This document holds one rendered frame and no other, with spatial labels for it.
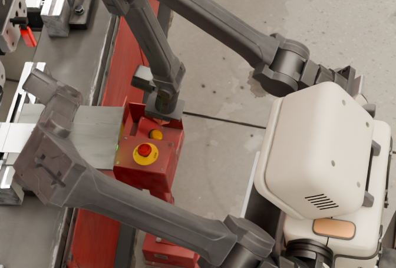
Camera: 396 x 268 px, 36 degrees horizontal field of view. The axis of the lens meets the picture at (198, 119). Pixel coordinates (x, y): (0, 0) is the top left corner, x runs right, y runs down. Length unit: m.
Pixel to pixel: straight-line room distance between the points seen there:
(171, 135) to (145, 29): 0.58
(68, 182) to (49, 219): 0.73
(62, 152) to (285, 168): 0.37
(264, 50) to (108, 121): 0.49
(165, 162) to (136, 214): 0.79
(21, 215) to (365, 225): 0.87
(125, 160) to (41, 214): 0.29
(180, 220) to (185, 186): 1.59
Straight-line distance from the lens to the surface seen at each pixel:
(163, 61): 1.44
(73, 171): 0.87
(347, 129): 1.08
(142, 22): 1.32
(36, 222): 1.60
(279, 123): 1.11
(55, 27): 1.90
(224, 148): 2.64
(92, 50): 1.87
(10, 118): 1.63
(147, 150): 1.71
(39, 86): 1.36
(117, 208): 0.92
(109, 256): 2.07
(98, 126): 1.55
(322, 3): 3.17
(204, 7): 1.20
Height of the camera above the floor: 2.26
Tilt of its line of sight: 56 degrees down
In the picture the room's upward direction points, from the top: 7 degrees counter-clockwise
